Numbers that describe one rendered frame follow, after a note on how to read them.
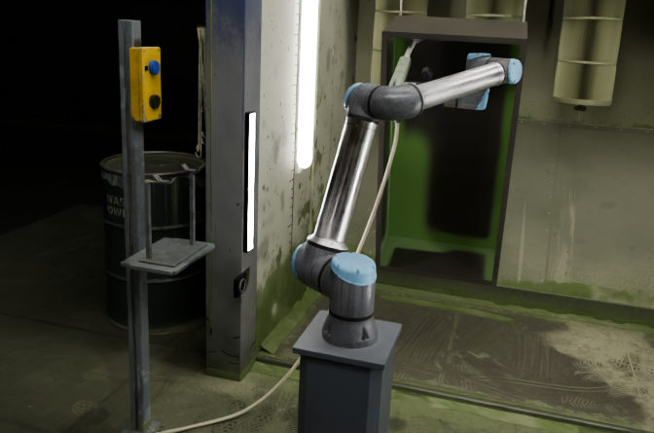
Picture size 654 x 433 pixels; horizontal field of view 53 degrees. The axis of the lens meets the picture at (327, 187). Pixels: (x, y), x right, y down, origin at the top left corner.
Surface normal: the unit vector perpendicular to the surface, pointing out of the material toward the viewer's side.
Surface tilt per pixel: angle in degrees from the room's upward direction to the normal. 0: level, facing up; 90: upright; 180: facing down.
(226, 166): 90
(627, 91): 90
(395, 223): 102
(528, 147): 57
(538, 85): 90
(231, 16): 90
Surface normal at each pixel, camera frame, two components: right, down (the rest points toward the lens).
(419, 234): -0.26, 0.42
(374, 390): 0.47, 0.24
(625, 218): -0.22, -0.33
